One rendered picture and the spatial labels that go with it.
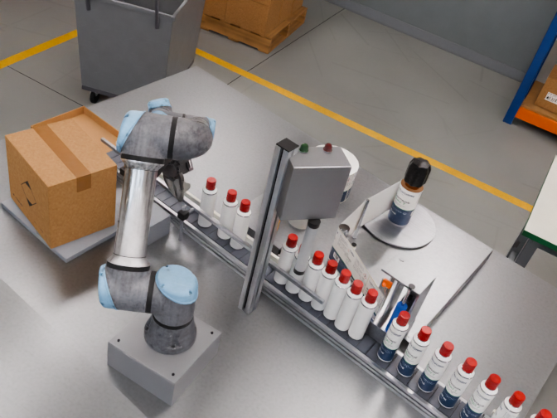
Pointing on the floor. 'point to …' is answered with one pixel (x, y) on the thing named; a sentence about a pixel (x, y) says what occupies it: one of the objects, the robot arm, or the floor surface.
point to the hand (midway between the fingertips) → (178, 199)
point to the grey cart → (134, 42)
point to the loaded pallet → (254, 21)
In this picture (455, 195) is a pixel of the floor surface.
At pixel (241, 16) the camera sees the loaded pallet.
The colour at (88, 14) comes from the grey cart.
